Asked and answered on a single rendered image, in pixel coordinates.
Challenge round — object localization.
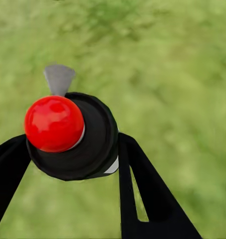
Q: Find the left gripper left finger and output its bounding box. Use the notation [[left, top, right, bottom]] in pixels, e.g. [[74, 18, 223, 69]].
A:
[[0, 134, 31, 221]]

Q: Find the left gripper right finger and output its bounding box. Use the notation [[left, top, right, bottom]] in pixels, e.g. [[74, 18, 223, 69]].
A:
[[118, 132, 202, 239]]

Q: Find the pesticide atomizer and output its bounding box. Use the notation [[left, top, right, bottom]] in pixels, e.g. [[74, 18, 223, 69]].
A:
[[24, 65, 119, 181]]

